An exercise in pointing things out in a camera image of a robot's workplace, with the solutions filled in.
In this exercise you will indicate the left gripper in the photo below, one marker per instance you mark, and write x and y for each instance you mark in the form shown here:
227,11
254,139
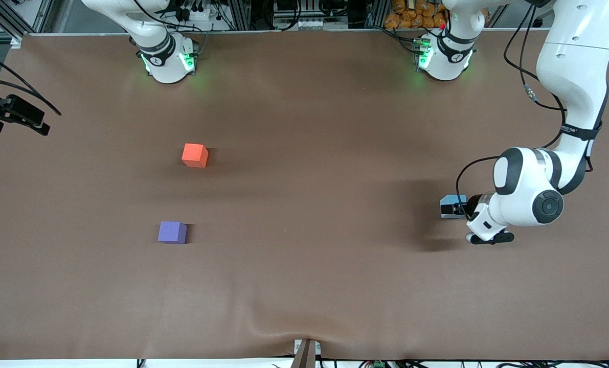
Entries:
471,207

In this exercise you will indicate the light blue foam block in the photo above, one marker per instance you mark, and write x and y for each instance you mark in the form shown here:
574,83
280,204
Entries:
447,207

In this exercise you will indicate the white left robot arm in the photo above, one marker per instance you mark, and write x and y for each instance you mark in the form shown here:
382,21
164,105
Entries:
570,66

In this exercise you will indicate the orange foam block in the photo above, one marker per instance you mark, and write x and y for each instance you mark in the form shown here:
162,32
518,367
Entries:
194,153

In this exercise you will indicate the purple foam block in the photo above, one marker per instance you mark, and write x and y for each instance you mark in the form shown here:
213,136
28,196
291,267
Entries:
171,231

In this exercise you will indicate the orange bag pile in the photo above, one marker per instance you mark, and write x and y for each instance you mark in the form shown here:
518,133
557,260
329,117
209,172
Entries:
411,15

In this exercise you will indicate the white power strip with plugs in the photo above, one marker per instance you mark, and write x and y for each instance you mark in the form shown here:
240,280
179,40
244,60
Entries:
202,15

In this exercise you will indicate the white terminal strip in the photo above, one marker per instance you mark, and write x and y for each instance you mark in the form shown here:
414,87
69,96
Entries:
309,23

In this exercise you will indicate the aluminium frame beam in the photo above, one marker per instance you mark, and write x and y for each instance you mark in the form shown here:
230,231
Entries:
6,18

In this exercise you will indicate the aluminium frame post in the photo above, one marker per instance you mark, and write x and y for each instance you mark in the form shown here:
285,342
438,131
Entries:
378,13
240,13

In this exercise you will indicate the brown camera mount post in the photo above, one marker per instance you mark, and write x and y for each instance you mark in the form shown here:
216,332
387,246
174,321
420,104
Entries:
304,355

